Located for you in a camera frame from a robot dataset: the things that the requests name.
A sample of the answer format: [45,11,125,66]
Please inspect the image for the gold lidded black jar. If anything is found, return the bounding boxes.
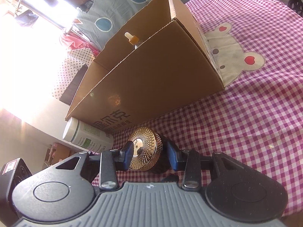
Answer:
[128,127,170,174]

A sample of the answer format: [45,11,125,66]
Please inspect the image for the green dropper bottle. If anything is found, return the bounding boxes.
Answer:
[124,32,143,49]

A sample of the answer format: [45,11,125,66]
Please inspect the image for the white green supplement bottle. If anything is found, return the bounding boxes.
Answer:
[63,117,113,153]

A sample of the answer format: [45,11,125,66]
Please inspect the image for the dark cabinet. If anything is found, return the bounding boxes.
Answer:
[60,65,88,105]

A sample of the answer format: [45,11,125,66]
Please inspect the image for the open cardboard box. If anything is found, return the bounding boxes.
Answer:
[67,0,224,132]

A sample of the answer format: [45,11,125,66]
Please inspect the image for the polka dot cloth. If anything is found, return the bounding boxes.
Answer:
[52,48,94,100]

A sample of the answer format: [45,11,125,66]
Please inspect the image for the pink hanging clothes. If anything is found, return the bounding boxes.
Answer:
[60,34,100,56]

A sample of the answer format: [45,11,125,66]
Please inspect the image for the purple checkered tablecloth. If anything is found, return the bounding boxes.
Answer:
[90,0,303,217]

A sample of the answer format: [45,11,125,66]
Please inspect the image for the blue patterned hanging blanket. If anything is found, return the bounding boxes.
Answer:
[76,0,189,50]

